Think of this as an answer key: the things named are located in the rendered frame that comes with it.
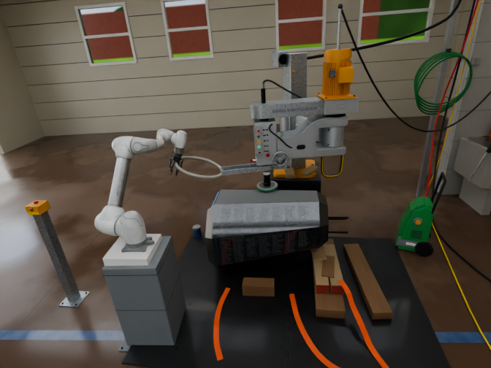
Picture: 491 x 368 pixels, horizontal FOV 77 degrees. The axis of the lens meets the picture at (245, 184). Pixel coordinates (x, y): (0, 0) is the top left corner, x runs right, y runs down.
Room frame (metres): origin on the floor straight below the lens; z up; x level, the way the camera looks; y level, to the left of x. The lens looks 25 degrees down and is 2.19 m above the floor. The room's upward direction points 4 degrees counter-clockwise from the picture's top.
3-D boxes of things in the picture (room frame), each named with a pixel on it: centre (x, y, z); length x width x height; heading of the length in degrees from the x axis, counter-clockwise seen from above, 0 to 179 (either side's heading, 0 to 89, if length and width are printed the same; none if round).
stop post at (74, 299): (2.33, 1.77, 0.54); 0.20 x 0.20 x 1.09; 79
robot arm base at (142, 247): (1.94, 0.83, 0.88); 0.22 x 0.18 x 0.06; 87
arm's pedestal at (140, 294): (1.94, 0.85, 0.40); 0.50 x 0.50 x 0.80; 85
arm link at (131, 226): (1.94, 0.85, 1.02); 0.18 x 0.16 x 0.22; 71
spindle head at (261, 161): (2.85, -0.30, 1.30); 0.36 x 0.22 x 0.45; 91
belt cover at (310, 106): (2.85, -0.57, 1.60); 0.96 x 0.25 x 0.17; 91
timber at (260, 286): (2.23, -0.05, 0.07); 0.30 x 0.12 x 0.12; 82
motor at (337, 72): (2.84, -0.88, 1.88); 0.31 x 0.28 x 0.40; 1
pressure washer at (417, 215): (2.76, -1.80, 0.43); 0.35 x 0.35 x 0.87; 64
